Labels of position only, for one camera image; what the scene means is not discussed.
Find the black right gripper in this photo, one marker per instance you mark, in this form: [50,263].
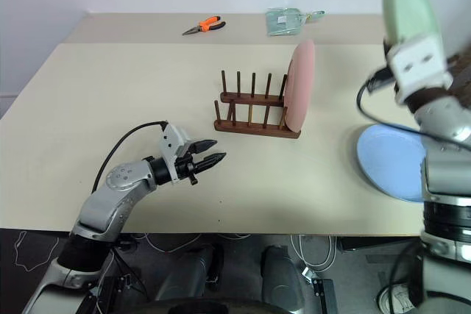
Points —
[387,51]

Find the wooden dish rack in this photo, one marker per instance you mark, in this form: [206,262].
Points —
[257,130]

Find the white shoe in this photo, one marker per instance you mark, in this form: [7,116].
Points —
[399,297]

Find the dark rounded shape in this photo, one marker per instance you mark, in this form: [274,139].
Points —
[191,277]
[282,281]

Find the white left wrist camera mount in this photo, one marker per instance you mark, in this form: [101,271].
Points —
[172,143]

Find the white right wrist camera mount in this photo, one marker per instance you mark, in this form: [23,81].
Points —
[419,60]

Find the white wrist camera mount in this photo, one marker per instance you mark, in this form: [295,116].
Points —
[172,143]
[419,60]

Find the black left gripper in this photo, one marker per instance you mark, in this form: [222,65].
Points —
[185,167]

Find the light green plate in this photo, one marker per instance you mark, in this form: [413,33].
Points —
[404,5]

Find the black bar under table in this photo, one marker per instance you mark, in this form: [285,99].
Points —
[368,245]

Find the pink plate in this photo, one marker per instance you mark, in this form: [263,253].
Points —
[300,86]

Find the black metal bracket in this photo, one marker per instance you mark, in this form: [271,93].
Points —
[324,297]

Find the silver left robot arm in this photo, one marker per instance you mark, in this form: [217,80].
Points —
[110,200]

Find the teal item in plastic bag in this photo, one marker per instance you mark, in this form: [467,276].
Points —
[284,21]

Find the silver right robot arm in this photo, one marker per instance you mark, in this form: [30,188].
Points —
[445,167]

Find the blue plate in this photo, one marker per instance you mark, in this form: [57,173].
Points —
[390,159]

